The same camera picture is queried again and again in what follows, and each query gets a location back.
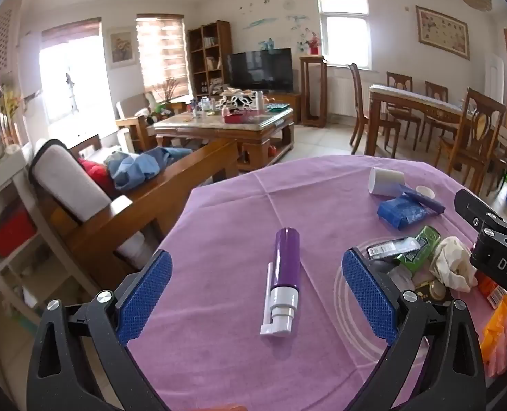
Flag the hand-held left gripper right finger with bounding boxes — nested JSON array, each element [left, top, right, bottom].
[[341, 247, 487, 411]]

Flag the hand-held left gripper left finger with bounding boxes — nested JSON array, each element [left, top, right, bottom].
[[26, 249, 174, 411]]

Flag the black container with clear lid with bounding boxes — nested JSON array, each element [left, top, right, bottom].
[[386, 263, 417, 292]]

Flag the black packet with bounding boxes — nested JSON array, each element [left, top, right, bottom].
[[366, 237, 422, 261]]

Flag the purple spray bottle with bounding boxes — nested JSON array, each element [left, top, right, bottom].
[[260, 227, 302, 337]]

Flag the orange barcode packet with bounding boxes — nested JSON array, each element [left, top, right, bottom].
[[476, 273, 507, 308]]

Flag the purple tube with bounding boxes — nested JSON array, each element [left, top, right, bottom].
[[401, 186, 446, 214]]

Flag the crumpled white tissue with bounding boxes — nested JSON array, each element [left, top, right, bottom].
[[429, 236, 479, 294]]

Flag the orange plastic wrapper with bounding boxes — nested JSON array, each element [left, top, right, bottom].
[[480, 297, 507, 361]]

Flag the green snack packet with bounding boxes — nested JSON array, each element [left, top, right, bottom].
[[397, 225, 443, 271]]

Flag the gold tin can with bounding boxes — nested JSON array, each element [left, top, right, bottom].
[[414, 280, 449, 302]]

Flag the blue tissue packet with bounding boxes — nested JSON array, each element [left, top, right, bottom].
[[377, 192, 428, 229]]

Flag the white paper cup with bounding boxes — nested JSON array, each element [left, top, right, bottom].
[[368, 167, 405, 197]]

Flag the wooden sofa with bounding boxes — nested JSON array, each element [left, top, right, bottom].
[[28, 137, 239, 283]]

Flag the wooden dining table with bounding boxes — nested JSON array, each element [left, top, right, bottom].
[[368, 83, 472, 157]]

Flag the purple tablecloth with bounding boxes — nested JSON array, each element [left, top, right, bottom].
[[125, 154, 507, 411]]

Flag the blue clothes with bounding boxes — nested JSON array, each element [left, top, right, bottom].
[[106, 146, 193, 191]]

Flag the red cushion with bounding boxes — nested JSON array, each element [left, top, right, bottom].
[[79, 158, 116, 198]]

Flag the grey back cushion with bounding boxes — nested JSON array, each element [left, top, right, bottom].
[[30, 139, 113, 212]]

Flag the red storage box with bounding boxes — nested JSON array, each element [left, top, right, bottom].
[[0, 212, 38, 258]]

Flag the white shelf unit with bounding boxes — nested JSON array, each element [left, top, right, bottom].
[[0, 146, 104, 326]]

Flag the white radiator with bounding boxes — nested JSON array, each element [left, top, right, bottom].
[[328, 75, 368, 116]]

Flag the large framed picture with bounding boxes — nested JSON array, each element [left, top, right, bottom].
[[415, 5, 470, 61]]

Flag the wooden coffee table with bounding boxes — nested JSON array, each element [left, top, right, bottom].
[[153, 105, 295, 167]]

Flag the wooden armchair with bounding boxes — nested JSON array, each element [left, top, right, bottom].
[[115, 92, 186, 152]]

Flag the wooden television stand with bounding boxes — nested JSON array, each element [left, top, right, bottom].
[[266, 92, 301, 108]]

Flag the white framed window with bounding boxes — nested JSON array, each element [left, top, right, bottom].
[[318, 0, 372, 69]]

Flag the white patterned ornament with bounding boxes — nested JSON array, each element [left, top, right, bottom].
[[219, 88, 258, 110]]

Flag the striped window blind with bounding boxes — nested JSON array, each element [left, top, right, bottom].
[[136, 14, 190, 90]]

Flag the wooden bookshelf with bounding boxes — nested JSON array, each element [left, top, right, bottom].
[[187, 20, 233, 95]]

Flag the flower framed picture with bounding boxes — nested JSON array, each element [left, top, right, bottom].
[[107, 29, 138, 68]]

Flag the black television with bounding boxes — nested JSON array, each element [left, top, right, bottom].
[[228, 48, 293, 92]]

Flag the wooden pedestal stand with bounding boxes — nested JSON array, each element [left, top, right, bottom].
[[300, 55, 328, 128]]

